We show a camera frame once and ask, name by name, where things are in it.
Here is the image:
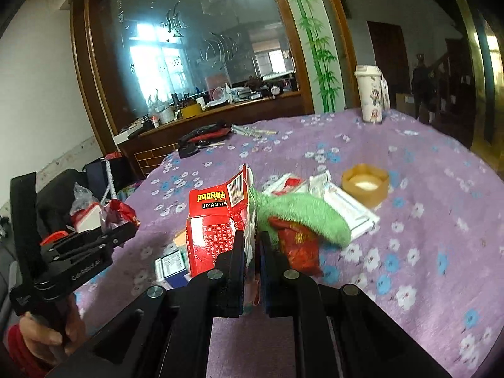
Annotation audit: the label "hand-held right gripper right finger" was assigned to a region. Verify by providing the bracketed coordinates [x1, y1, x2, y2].
[258, 230, 453, 378]

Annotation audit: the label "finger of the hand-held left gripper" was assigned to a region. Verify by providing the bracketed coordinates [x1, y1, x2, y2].
[51, 221, 139, 260]

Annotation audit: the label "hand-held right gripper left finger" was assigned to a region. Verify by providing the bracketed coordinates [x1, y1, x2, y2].
[45, 230, 247, 378]

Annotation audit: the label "torn red cardboard box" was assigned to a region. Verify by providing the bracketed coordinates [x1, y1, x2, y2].
[185, 164, 258, 280]

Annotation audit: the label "white packet with red label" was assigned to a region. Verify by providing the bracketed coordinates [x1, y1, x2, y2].
[262, 172, 312, 198]

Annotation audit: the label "person's left forearm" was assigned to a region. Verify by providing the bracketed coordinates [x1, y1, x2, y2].
[3, 324, 50, 378]

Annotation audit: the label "person's left hand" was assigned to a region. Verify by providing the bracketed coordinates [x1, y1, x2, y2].
[18, 295, 85, 363]

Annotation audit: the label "red plastic bag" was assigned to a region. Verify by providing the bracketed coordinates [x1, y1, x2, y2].
[104, 199, 140, 231]

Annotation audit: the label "white box with red rim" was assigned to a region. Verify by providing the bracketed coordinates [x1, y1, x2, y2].
[73, 203, 103, 233]

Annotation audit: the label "red foil packet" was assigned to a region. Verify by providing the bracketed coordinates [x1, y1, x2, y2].
[268, 216, 324, 278]

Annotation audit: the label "black chair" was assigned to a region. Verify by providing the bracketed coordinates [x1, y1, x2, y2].
[35, 169, 83, 237]

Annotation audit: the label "clear plastic bag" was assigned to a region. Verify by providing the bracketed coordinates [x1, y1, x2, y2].
[71, 183, 99, 213]

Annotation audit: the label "small white blue box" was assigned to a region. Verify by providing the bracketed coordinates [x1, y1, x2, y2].
[154, 246, 193, 290]

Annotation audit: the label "dark bag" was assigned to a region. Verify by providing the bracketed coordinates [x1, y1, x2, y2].
[83, 155, 130, 201]

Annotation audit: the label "green towel cloth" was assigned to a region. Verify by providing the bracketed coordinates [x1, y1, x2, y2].
[248, 189, 352, 249]

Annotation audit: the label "flat white box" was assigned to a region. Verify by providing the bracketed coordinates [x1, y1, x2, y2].
[323, 189, 381, 242]

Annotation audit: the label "clear plastic wrapper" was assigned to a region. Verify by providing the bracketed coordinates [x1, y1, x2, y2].
[309, 170, 343, 198]

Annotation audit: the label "black and red tool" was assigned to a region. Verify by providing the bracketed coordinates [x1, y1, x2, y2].
[177, 121, 233, 146]

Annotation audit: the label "brown tape roll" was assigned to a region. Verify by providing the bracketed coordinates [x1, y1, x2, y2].
[341, 164, 390, 207]

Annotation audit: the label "wrapped wooden chopsticks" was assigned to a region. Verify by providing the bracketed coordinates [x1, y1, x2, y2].
[230, 124, 278, 139]

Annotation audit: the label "purple floral tablecloth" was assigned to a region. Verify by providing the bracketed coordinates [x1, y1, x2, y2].
[75, 108, 504, 378]

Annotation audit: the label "wooden counter cabinet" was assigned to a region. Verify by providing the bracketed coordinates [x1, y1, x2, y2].
[114, 90, 316, 180]

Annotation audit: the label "white printed cup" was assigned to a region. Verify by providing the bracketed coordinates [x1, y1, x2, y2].
[354, 65, 383, 123]

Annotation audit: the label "etched glass partition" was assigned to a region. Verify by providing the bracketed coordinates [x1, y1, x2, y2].
[90, 0, 304, 127]

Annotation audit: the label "bamboo painted panel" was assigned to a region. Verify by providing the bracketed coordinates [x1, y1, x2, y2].
[276, 0, 343, 113]

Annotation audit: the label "dark wooden door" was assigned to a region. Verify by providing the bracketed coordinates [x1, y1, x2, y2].
[367, 21, 412, 99]

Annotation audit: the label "white rope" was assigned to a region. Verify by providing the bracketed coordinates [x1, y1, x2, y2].
[103, 158, 119, 201]

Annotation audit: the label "golden door frame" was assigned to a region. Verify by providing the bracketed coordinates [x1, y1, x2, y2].
[445, 0, 504, 166]

